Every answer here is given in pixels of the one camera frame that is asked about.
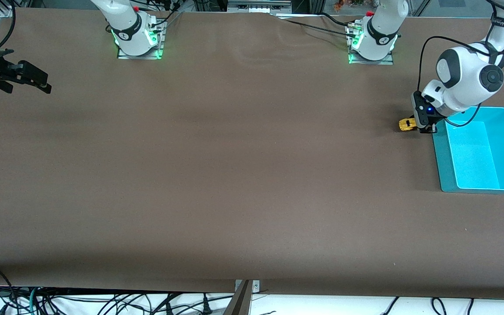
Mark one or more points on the grey background device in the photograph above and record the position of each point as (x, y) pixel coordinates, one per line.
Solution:
(258, 6)

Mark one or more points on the yellow toy beetle car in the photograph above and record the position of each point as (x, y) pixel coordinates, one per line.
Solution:
(404, 125)

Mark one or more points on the small orange background objects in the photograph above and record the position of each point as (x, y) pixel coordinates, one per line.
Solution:
(338, 4)

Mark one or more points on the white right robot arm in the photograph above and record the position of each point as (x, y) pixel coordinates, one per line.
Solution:
(125, 22)

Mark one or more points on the cyan plastic bin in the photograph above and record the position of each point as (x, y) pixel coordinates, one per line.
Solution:
(479, 162)

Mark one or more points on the black power plug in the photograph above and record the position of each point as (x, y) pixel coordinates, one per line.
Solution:
(206, 308)

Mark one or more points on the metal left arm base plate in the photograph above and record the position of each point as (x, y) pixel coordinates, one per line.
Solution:
(387, 62)

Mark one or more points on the small metal edge bracket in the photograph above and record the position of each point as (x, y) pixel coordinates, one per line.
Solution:
(256, 286)

